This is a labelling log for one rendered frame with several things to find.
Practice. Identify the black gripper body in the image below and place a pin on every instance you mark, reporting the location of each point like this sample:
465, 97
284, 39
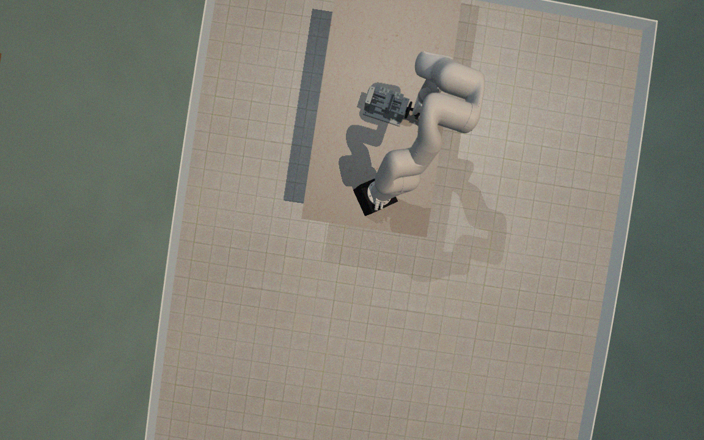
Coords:
417, 107

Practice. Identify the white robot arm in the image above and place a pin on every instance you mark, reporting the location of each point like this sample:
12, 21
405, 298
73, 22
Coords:
400, 169

